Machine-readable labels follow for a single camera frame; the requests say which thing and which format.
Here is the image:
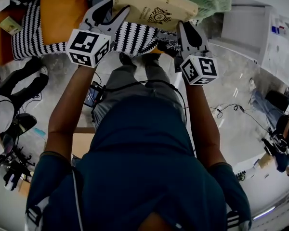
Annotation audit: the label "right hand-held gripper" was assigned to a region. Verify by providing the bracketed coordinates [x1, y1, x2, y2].
[177, 20, 220, 87]

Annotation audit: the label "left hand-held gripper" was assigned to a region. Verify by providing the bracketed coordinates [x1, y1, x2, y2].
[66, 0, 131, 69]

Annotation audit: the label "gold hardcover book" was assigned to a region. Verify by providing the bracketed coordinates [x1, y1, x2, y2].
[112, 0, 199, 31]

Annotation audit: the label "orange sofa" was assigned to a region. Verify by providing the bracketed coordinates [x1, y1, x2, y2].
[0, 0, 232, 66]

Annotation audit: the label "person's left forearm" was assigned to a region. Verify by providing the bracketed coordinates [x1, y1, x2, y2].
[43, 65, 97, 164]

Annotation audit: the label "person's right forearm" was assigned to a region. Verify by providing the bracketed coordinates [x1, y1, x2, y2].
[182, 77, 227, 171]

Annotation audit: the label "small pale green book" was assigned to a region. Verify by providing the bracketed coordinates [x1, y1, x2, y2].
[0, 16, 23, 36]

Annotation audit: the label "black and white striped blanket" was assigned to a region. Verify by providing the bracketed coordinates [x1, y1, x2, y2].
[9, 0, 198, 61]

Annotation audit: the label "person's black right shoe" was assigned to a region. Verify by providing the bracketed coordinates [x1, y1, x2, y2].
[144, 53, 160, 63]

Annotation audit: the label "person's black shoe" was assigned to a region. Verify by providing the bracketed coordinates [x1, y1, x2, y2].
[119, 52, 136, 66]
[144, 53, 160, 63]

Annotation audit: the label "orange cushion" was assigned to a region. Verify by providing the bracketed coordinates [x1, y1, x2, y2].
[39, 0, 93, 46]

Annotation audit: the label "person's black left shoe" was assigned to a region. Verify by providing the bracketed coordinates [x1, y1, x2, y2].
[119, 52, 136, 66]

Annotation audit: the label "white cabinet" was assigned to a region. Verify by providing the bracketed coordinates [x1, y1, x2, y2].
[208, 3, 289, 89]

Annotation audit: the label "person's grey trousers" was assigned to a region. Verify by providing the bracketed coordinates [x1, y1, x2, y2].
[92, 54, 187, 130]

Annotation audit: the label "black waist device with screen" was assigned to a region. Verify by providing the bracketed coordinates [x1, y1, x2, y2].
[83, 80, 107, 109]

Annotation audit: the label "cardboard box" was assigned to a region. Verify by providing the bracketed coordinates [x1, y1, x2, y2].
[258, 153, 275, 170]

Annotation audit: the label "person in teal shirt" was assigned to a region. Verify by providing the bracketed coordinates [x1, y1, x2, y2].
[25, 96, 252, 231]

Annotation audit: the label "black waist cable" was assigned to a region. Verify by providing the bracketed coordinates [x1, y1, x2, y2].
[103, 79, 189, 125]

